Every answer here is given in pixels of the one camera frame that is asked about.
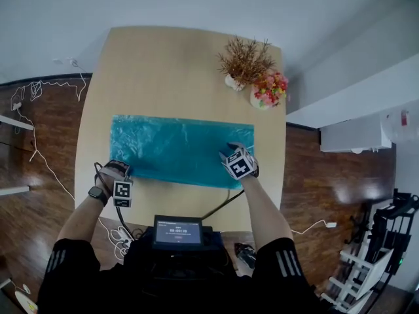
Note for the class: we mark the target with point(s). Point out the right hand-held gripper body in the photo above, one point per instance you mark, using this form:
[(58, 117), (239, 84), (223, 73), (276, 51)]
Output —
[(238, 167)]

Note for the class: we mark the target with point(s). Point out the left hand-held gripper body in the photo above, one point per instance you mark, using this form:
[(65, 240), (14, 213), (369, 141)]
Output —
[(121, 190)]

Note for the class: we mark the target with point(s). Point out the blue garbage bag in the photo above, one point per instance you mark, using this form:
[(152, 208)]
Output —
[(176, 149)]

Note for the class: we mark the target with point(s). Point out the person's right forearm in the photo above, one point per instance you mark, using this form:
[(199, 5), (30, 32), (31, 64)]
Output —
[(265, 214)]

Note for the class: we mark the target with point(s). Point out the person's left forearm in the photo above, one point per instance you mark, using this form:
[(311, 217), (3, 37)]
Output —
[(82, 218)]

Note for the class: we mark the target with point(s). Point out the black wrist watch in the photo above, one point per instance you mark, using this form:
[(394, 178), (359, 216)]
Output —
[(98, 194)]

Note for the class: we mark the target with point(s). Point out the white power strip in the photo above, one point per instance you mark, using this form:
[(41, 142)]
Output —
[(122, 235)]

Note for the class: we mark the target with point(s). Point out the pink flowers white pot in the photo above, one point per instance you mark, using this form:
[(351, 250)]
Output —
[(270, 92)]

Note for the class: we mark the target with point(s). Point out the black chest-mounted screen device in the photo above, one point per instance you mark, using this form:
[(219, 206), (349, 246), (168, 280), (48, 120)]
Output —
[(178, 232)]

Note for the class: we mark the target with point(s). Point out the dried brown plant white vase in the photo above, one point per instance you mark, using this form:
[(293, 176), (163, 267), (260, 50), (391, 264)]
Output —
[(245, 62)]

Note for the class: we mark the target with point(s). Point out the person's black shoe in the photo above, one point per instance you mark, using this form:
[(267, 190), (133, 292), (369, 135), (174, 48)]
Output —
[(246, 255)]

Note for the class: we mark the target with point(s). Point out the person's black shirt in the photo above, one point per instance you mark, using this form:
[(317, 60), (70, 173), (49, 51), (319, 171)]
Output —
[(170, 280)]

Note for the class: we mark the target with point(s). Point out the white furniture bar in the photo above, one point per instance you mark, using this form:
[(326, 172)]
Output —
[(13, 190), (16, 123)]

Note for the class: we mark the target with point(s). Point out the white cabinet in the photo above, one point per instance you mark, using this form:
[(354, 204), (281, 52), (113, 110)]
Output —
[(355, 136)]

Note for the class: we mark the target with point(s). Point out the white rack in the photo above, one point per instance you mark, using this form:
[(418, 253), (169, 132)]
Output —
[(357, 273)]

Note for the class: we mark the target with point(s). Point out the black stand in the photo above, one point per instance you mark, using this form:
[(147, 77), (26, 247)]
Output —
[(391, 227)]

